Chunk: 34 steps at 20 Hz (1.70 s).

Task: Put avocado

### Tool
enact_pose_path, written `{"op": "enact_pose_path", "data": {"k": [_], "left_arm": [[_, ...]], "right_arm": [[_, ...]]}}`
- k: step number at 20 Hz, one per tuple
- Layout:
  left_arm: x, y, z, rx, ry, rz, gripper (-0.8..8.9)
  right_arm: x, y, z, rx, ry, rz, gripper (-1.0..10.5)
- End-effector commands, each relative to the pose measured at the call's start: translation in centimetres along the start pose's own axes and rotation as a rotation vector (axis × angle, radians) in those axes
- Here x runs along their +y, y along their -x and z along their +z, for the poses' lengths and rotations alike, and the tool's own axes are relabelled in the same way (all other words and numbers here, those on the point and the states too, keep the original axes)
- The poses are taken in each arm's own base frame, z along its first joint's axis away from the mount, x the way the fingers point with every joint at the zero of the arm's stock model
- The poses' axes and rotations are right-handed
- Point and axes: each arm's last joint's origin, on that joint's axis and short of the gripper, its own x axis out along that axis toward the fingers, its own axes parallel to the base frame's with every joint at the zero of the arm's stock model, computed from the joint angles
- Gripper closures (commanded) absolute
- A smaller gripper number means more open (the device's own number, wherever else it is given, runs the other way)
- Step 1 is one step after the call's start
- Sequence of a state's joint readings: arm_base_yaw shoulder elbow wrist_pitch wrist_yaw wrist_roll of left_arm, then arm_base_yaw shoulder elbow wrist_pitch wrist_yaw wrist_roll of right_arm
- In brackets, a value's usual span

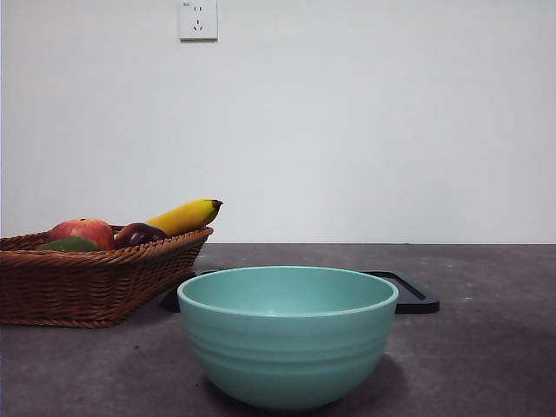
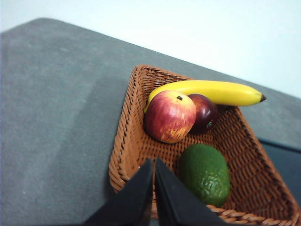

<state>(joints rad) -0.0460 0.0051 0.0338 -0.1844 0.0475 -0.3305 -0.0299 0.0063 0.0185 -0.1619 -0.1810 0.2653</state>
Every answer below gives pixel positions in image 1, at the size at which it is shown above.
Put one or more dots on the brown wicker basket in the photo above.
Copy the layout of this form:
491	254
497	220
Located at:
87	286

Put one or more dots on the white wall power socket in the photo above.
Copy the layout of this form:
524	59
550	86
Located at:
199	21

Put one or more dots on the green avocado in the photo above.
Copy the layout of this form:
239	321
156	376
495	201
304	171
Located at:
69	245

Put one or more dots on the teal ribbed bowl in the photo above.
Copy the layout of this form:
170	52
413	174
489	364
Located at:
286	356

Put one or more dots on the black rectangular tray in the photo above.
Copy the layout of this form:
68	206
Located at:
417	299

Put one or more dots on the red apple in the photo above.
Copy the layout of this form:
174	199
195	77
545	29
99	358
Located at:
82	232

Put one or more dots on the dark purple plum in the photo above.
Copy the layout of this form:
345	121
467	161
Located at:
139	235

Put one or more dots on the yellow banana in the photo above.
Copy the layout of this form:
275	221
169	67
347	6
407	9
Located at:
182	217

